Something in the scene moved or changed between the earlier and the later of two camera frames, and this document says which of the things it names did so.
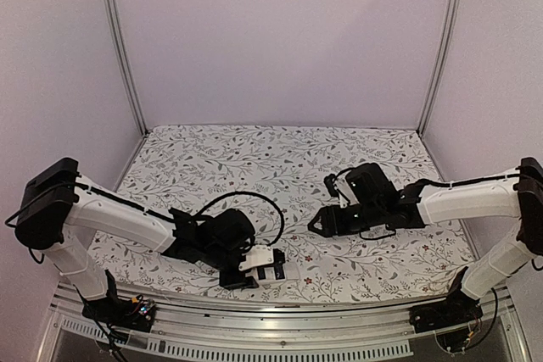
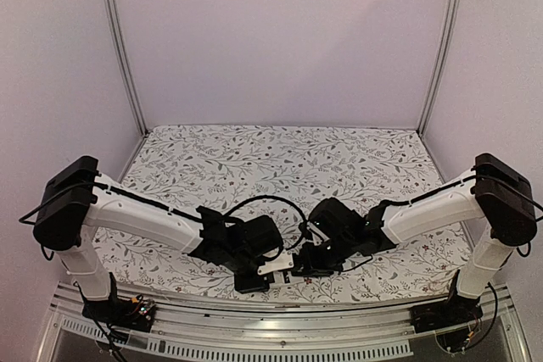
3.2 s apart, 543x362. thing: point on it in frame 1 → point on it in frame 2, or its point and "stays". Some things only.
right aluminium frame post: [455, 12] stays
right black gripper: [332, 224] → [310, 268]
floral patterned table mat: [277, 176] stays
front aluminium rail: [207, 334] stays
